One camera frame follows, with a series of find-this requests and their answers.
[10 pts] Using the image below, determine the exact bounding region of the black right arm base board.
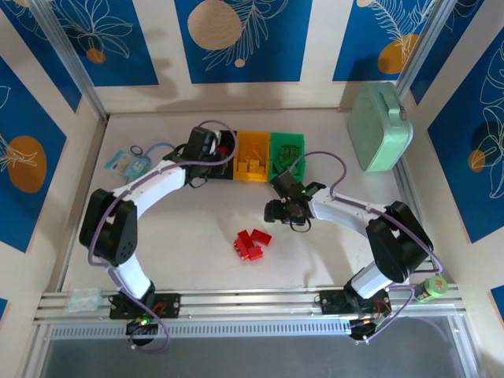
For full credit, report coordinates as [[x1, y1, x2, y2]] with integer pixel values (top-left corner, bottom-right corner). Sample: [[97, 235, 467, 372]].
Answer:
[[348, 314, 389, 347]]

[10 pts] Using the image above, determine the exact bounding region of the black left arm base board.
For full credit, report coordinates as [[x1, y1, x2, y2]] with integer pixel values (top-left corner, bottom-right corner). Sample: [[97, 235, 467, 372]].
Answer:
[[125, 319, 161, 347]]

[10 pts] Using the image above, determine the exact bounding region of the black plastic bin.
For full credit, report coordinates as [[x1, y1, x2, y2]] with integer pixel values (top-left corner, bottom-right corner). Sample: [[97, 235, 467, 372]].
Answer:
[[206, 128, 239, 182]]

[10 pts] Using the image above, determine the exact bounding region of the yellow plastic bin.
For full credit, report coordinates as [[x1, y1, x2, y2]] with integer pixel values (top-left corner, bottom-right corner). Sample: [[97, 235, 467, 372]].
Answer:
[[232, 131, 272, 184]]

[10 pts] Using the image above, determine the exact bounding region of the green plastic bin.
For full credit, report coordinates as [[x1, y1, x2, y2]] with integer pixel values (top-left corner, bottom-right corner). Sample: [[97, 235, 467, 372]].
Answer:
[[268, 132, 306, 184]]

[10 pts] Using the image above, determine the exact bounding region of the blue white plastic packet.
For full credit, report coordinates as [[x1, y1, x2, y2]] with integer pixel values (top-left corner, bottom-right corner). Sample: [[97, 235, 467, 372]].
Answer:
[[104, 149, 153, 179]]

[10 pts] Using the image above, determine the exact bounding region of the mint green zip case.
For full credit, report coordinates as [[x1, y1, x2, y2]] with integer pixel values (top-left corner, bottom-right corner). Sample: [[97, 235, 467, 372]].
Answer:
[[346, 81, 414, 173]]

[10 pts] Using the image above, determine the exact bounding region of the small black orange canister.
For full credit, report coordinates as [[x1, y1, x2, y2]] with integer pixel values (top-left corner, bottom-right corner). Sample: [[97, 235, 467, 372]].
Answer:
[[412, 283, 432, 304]]

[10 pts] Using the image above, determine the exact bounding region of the green tape roll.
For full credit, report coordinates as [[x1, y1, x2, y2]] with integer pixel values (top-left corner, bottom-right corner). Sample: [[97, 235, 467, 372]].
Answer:
[[427, 274, 450, 296]]

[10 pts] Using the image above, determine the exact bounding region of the clear bubble plastic bag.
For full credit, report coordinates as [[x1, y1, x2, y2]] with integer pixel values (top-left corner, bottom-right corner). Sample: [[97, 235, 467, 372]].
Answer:
[[66, 287, 104, 314]]

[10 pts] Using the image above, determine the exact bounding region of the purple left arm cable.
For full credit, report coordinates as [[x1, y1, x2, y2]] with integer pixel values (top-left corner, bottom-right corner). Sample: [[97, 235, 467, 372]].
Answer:
[[88, 119, 239, 354]]

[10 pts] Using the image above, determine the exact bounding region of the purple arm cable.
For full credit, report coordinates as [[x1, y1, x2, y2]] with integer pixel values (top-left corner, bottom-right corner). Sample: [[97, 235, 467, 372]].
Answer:
[[88, 119, 239, 354], [281, 151, 444, 346]]

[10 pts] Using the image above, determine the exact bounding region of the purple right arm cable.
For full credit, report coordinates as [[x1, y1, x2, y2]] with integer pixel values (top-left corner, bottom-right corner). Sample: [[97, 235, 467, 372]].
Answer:
[[281, 151, 444, 346]]

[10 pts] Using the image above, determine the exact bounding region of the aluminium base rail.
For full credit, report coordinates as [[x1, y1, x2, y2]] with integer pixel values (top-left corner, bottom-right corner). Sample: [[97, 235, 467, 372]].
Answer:
[[33, 286, 461, 324]]

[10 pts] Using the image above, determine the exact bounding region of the thin aluminium side rail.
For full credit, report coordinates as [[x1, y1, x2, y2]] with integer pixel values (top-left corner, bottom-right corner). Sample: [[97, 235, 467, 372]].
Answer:
[[57, 117, 109, 293]]

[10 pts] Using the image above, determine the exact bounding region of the slotted grey cable duct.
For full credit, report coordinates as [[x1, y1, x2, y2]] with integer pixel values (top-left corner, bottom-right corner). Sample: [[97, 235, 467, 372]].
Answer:
[[50, 317, 454, 339]]

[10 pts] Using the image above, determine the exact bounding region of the aluminium corner post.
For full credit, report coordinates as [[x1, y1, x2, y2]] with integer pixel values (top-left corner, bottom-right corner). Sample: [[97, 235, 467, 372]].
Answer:
[[29, 0, 109, 121], [395, 0, 454, 92]]

